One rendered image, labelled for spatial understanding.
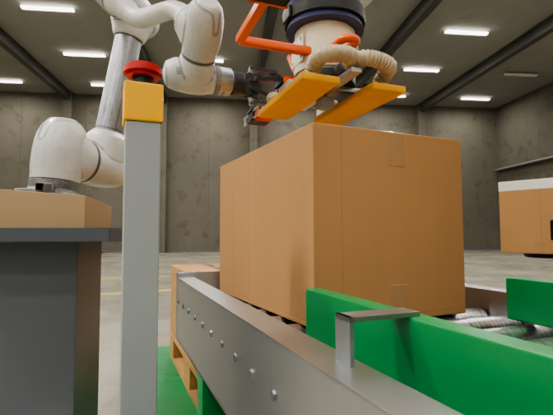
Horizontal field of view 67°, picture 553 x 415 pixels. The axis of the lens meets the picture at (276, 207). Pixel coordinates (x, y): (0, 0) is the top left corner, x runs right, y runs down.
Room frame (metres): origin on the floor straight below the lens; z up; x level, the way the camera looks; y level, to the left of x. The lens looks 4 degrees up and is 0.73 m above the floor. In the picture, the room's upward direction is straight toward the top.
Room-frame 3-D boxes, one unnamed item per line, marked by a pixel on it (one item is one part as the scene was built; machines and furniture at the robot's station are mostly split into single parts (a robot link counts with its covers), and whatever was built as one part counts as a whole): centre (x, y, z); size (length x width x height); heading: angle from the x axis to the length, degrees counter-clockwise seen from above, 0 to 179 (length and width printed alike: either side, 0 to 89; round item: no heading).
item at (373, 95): (1.19, -0.23, 1.11); 0.34 x 0.10 x 0.05; 20
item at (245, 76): (1.34, 0.10, 1.22); 0.09 x 0.07 x 0.08; 113
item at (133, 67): (0.76, 0.25, 1.02); 0.07 x 0.07 x 0.04
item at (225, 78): (1.32, 0.17, 1.22); 0.09 x 0.06 x 0.09; 23
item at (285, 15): (1.16, -0.13, 1.33); 0.23 x 0.23 x 0.04
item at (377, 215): (1.16, -0.13, 0.75); 0.60 x 0.40 x 0.40; 25
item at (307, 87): (1.13, -0.05, 1.11); 0.34 x 0.10 x 0.05; 20
